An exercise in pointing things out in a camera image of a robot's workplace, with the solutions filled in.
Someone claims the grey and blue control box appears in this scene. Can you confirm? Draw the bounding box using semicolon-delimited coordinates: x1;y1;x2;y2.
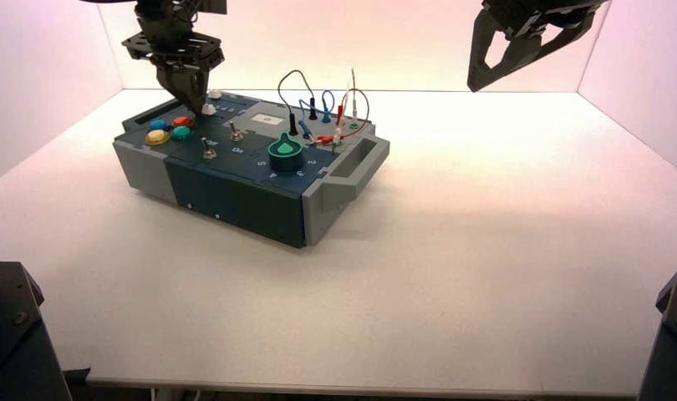
112;91;391;249

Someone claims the black jumper cable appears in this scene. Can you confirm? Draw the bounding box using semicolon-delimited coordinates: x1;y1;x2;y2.
277;69;319;137

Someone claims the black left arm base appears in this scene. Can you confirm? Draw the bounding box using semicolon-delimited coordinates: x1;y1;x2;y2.
0;261;74;401

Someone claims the blue jumper cable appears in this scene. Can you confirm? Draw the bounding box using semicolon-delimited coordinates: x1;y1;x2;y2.
298;89;338;140

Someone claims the red jumper cable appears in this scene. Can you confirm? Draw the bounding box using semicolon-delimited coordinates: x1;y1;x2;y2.
315;87;372;147

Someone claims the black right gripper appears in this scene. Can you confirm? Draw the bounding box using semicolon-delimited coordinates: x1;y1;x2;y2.
466;0;611;94

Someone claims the green rotary knob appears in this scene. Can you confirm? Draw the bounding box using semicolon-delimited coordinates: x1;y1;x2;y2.
267;131;306;173

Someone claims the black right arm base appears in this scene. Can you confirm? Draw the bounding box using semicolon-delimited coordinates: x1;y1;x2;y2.
639;266;677;401

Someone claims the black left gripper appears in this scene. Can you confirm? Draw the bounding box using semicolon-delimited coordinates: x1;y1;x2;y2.
121;29;227;115

